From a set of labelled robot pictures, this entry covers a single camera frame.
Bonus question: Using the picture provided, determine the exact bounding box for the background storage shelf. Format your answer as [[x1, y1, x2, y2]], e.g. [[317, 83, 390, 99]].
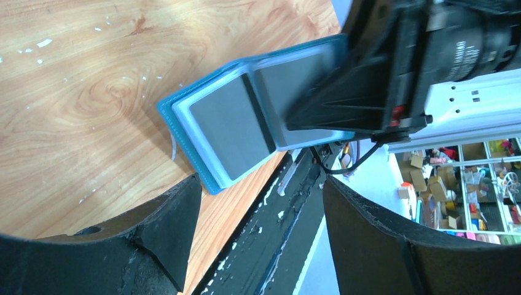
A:
[[396, 138, 520, 245]]

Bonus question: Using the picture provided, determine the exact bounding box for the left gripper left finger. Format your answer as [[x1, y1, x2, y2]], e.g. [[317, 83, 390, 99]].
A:
[[1, 174, 202, 294]]

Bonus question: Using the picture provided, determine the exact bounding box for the grey credit card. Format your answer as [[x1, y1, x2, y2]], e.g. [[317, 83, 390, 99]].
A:
[[189, 52, 342, 187]]

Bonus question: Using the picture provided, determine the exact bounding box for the blue card holder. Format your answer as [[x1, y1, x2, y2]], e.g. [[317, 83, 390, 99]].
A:
[[157, 34, 353, 195]]

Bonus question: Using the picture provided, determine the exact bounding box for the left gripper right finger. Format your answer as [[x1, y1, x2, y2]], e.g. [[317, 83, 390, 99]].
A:
[[323, 176, 520, 294]]

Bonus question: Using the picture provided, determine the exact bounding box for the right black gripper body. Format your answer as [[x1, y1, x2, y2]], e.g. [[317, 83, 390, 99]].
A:
[[378, 1, 432, 136]]

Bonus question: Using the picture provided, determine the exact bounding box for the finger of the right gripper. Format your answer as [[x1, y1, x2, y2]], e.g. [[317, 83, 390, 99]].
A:
[[286, 53, 391, 133], [341, 0, 396, 57]]

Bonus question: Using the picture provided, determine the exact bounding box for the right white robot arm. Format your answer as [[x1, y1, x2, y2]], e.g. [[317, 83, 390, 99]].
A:
[[286, 1, 520, 144]]

